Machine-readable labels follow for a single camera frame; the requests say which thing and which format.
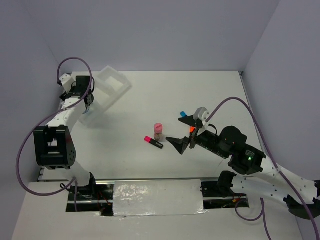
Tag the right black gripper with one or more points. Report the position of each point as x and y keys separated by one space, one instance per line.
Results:
x=180 y=144

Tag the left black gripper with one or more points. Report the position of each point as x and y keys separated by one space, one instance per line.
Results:
x=63 y=96

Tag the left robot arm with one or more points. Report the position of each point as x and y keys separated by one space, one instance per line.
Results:
x=54 y=146

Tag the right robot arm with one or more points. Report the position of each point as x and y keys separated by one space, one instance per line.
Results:
x=252 y=171

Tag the orange highlighter marker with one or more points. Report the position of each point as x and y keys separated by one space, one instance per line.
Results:
x=191 y=129

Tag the blue highlighter marker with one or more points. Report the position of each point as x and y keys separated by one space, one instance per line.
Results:
x=183 y=114

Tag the pink glitter jar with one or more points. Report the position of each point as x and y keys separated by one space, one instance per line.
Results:
x=158 y=131

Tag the white three-compartment plastic tray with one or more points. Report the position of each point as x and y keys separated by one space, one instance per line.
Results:
x=110 y=86

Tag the pink highlighter marker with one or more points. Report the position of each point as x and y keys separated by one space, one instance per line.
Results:
x=153 y=142

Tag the silver foil cover plate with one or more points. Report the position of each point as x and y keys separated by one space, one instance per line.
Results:
x=157 y=198

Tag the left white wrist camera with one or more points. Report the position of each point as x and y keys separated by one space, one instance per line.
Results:
x=66 y=81

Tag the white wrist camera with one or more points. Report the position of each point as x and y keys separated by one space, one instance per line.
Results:
x=66 y=81
x=200 y=116

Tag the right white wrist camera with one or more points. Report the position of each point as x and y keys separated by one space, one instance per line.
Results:
x=200 y=116

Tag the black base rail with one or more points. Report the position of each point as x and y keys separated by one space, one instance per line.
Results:
x=102 y=201

